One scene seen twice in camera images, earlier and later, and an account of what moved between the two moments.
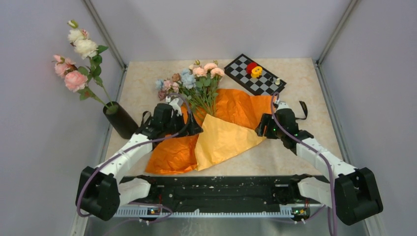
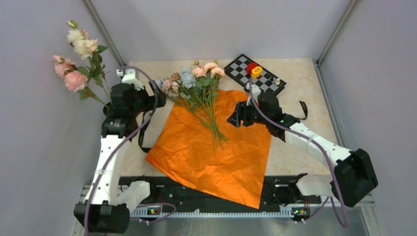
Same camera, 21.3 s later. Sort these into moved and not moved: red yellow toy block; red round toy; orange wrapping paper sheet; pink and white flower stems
Moved: orange wrapping paper sheet
Not moved: red round toy; pink and white flower stems; red yellow toy block
